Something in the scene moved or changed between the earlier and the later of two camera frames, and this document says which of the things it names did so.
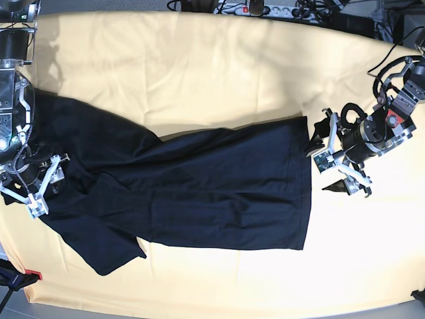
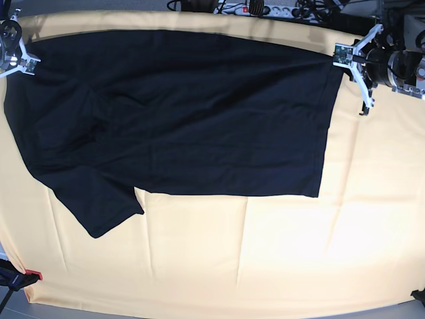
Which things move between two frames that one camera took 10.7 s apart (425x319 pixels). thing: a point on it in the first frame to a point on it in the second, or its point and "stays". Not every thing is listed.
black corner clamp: x=419 y=295 stays
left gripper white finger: x=28 y=199 to x=19 y=68
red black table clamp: x=15 y=280 stays
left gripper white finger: x=55 y=159 to x=22 y=51
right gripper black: x=361 y=141 to x=376 y=62
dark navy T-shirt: x=119 y=187 to x=103 y=117
